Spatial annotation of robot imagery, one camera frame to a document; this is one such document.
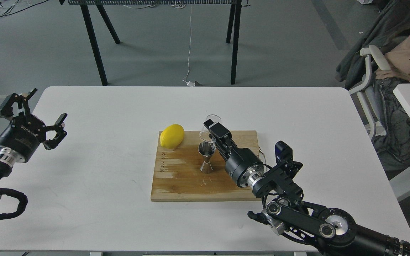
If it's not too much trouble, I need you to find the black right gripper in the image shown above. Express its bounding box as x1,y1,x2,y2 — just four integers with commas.
203,119,264,187

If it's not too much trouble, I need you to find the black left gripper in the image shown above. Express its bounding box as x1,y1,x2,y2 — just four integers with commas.
0,89,67,162

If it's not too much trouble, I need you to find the small clear glass cup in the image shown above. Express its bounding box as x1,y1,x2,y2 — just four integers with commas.
199,114,221,144

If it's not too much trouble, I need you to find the steel double jigger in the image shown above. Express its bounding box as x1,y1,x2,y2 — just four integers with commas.
198,141,216,174

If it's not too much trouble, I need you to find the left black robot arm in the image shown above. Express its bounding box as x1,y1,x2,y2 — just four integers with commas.
0,89,67,220

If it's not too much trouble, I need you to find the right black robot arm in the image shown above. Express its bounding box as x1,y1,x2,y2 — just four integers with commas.
204,119,410,256

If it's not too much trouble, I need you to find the yellow lemon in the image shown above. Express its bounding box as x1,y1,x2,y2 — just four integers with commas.
159,124,184,149

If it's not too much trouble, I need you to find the wooden cutting board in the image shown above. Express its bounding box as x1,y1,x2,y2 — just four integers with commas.
150,131,256,202

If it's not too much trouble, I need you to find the white office chair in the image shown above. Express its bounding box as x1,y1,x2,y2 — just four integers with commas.
347,44,410,201

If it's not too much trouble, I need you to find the person in beige shirt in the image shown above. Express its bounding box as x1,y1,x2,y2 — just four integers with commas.
336,0,410,172

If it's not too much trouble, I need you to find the white hanging cable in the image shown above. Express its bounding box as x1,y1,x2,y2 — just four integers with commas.
182,4,195,86

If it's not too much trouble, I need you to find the black metal frame table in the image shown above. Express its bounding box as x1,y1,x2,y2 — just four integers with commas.
59,0,250,86

